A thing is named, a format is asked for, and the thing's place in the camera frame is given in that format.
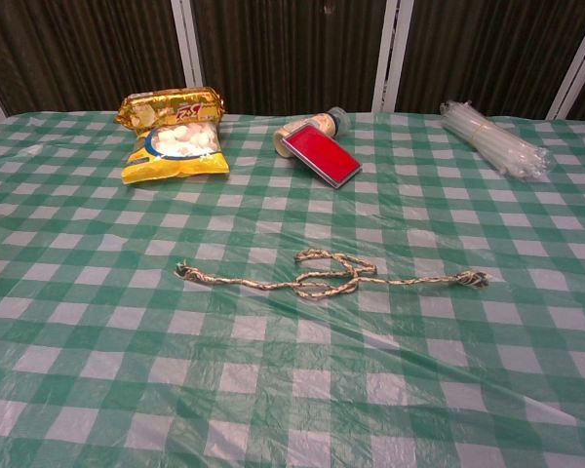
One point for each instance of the beige plastic bottle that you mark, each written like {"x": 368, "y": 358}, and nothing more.
{"x": 317, "y": 122}

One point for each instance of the yellow snack bag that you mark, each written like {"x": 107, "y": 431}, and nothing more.
{"x": 175, "y": 168}

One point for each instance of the red flat case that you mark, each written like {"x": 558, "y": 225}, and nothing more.
{"x": 324, "y": 156}

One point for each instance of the gold biscuit pack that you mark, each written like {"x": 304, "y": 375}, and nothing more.
{"x": 175, "y": 105}

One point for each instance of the clear straw bundle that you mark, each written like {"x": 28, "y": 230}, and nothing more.
{"x": 497, "y": 139}

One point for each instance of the green white checkered tablecloth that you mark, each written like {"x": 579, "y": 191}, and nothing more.
{"x": 292, "y": 370}

